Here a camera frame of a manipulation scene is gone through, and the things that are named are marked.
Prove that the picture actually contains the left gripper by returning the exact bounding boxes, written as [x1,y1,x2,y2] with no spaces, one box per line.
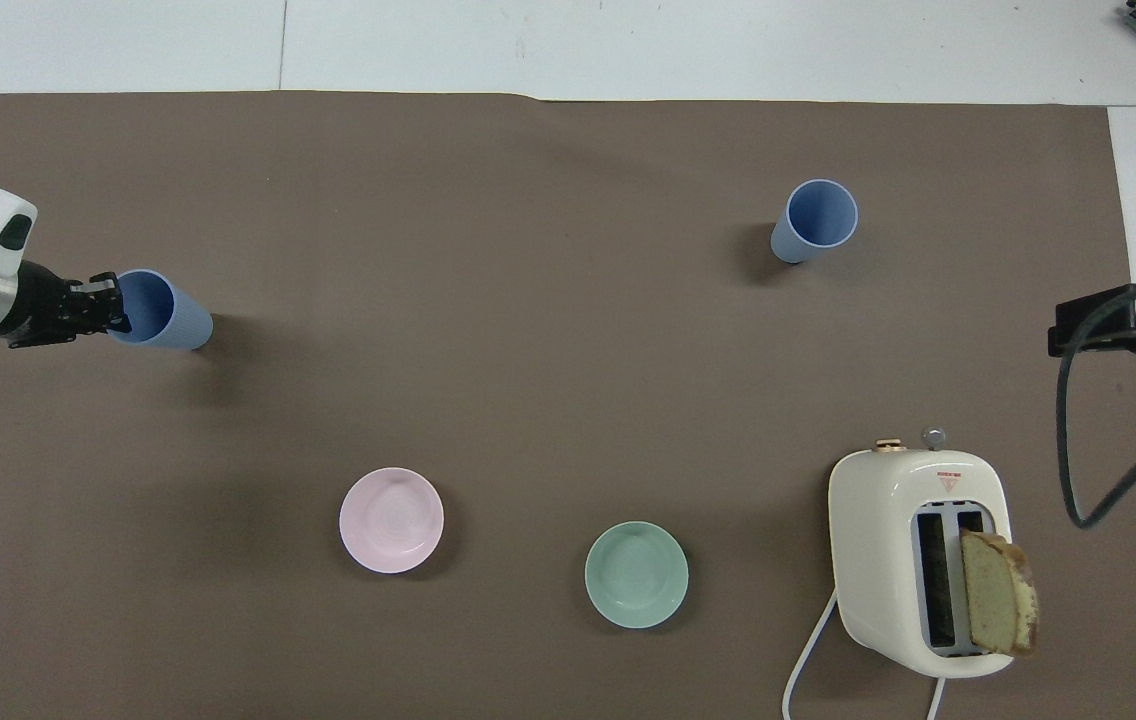
[0,261,132,350]

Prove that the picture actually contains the cream toaster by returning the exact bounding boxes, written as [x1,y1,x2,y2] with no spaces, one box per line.
[827,427,1015,680]

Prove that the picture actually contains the pink plate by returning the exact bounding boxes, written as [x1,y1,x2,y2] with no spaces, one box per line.
[339,467,446,575]

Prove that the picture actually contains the green plate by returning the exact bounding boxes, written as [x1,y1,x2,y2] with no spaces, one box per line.
[584,521,690,630]

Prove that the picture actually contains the white power cord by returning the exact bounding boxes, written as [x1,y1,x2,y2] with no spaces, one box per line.
[782,590,948,720]

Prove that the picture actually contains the blue ribbed cup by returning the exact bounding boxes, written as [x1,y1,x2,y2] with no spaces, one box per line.
[770,178,860,266]
[110,269,215,352]

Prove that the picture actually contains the bread slice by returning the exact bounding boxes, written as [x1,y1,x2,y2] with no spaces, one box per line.
[959,529,1040,658]

